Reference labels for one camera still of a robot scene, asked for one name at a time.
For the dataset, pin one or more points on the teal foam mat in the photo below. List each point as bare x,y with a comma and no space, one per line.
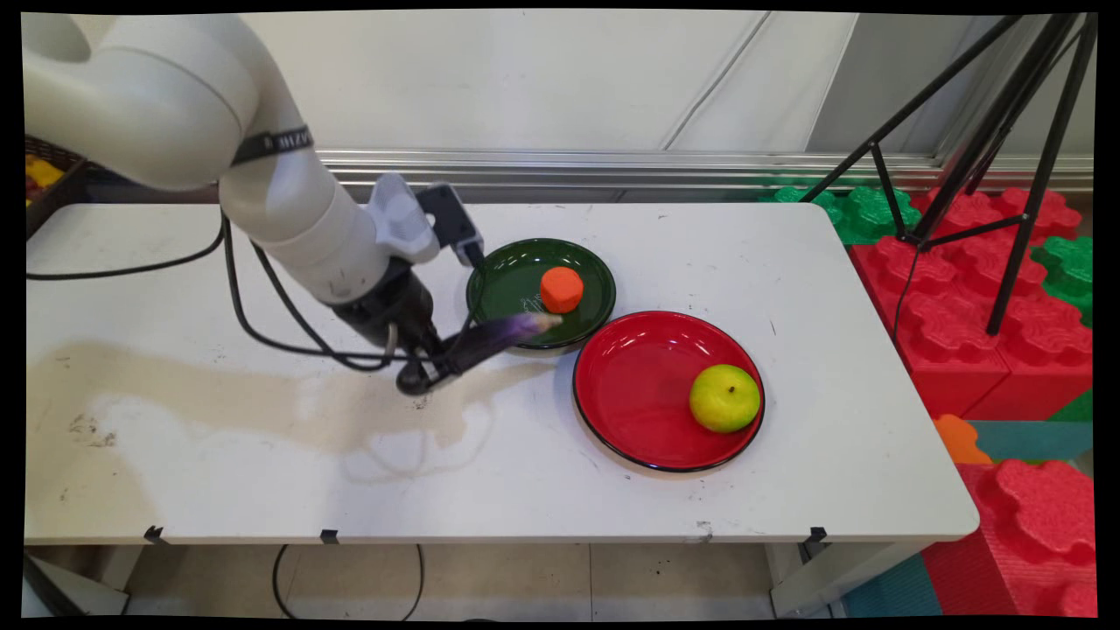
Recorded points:
1041,440

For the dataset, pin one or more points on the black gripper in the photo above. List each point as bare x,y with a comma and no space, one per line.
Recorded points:
389,306

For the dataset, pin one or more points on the orange foam piece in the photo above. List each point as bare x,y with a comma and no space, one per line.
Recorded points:
958,440

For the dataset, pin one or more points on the dark green enamel plate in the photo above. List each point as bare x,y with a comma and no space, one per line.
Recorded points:
507,280

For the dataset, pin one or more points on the orange toy carrot chunk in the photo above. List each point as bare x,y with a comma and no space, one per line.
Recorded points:
561,289

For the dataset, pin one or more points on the yellow-green toy apple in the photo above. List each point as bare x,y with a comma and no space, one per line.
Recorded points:
724,398

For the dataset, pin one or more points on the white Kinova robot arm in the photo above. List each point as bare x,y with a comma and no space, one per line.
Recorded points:
175,96

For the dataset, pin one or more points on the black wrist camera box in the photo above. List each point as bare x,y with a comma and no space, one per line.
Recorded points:
451,223

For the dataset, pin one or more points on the dark basket with toys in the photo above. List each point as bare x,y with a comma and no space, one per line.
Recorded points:
48,179

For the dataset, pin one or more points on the aluminium wall rail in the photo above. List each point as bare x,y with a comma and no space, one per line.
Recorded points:
700,166

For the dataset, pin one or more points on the green foam block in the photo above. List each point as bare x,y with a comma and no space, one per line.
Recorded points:
1067,271
866,214

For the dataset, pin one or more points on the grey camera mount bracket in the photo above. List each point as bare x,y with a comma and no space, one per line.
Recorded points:
398,219

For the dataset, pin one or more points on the purple toy eggplant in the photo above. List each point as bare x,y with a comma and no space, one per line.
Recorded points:
499,337

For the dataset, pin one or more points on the white table leg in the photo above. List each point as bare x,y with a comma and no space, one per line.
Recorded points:
70,586
831,577

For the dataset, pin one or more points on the red enamel plate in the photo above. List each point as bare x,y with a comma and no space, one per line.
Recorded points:
639,385

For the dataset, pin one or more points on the black tripod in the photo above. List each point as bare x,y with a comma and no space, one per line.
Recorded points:
1015,114

